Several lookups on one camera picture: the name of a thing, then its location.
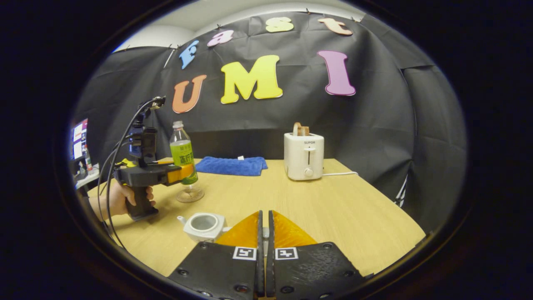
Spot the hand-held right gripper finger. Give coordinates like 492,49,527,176
266,210,367,300
169,210,265,300

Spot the green label water bottle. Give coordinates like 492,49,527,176
169,121,199,185

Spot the round coaster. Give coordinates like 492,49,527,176
176,185,205,204

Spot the white teacup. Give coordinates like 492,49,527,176
177,212,232,243

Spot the blue towel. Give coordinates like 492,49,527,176
195,156,268,177

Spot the white side table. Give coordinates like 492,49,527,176
75,165,101,190

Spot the computer monitor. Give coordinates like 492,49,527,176
72,118,89,160

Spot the white toaster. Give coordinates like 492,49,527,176
284,132,325,181

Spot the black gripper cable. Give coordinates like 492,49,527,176
97,140,132,228
106,100,154,250

